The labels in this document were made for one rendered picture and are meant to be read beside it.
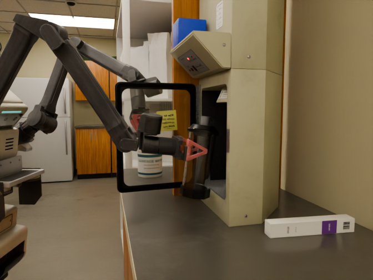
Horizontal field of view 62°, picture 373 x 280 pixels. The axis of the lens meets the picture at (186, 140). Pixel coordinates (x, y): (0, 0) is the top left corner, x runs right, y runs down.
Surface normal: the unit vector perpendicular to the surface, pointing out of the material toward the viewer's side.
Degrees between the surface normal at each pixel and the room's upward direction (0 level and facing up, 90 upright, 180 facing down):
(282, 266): 0
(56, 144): 90
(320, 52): 90
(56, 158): 90
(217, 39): 90
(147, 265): 0
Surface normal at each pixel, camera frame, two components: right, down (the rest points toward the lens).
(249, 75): 0.25, 0.10
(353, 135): -0.97, 0.03
